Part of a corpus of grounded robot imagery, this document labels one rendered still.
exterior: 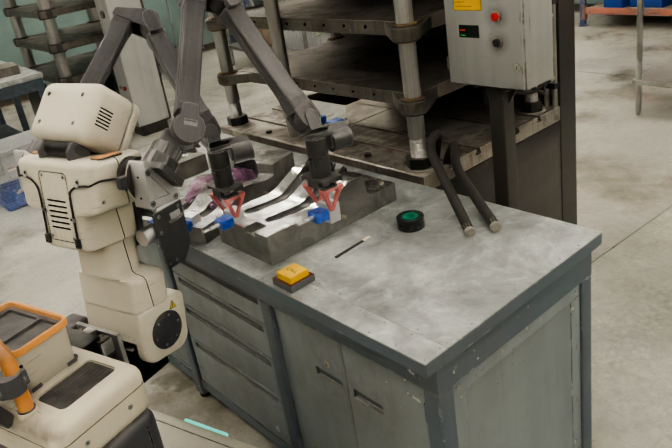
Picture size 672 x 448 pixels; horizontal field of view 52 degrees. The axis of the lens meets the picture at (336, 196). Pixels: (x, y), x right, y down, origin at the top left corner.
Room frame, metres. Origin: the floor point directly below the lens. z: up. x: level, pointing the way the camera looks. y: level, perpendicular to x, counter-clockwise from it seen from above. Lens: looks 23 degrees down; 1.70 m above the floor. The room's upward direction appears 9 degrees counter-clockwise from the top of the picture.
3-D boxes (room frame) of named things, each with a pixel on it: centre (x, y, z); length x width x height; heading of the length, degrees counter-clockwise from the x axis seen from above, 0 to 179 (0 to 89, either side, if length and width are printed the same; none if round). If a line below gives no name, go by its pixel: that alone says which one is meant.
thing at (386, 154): (2.97, -0.24, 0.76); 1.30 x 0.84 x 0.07; 38
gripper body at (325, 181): (1.72, 0.03, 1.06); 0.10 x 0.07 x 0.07; 38
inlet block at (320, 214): (1.69, 0.06, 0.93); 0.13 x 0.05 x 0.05; 127
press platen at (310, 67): (2.96, -0.25, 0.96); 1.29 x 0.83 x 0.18; 38
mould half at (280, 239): (1.96, 0.09, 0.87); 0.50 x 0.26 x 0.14; 128
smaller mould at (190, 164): (2.58, 0.60, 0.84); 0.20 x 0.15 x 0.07; 128
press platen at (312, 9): (2.96, -0.25, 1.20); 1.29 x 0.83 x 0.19; 38
